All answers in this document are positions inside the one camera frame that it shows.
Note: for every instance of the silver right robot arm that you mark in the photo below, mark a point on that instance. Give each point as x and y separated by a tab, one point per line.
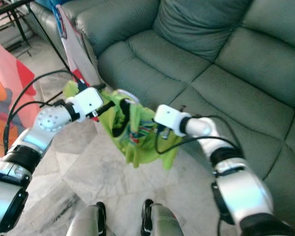
246	191

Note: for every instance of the dark green sofa cushion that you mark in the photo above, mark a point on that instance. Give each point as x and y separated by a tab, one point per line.
201	24

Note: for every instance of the black metal clothes rack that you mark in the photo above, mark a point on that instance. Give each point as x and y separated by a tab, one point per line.
10	7

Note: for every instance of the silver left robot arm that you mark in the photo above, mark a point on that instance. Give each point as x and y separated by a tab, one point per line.
14	191

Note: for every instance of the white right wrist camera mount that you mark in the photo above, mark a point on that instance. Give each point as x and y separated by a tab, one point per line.
169	118

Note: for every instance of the green garment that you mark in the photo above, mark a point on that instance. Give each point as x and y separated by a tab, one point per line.
137	142

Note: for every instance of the silver robot left leg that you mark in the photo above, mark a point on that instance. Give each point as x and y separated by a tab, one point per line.
83	223

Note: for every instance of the blue cloth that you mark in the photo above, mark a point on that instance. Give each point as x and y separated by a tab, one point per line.
49	4

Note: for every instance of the pink printed garment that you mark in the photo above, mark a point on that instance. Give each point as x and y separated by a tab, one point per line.
5	98

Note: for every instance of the silver robot leg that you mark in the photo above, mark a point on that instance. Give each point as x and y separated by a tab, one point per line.
160	223
83	223

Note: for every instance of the dark green leather sofa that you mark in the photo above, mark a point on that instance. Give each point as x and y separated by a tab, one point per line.
216	78

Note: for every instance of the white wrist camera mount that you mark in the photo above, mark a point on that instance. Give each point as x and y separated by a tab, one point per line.
88	101
169	118

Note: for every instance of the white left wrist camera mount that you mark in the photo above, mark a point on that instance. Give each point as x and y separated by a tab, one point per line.
88	101

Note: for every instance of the silver robot right leg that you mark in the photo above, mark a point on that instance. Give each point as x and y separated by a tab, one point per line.
160	223

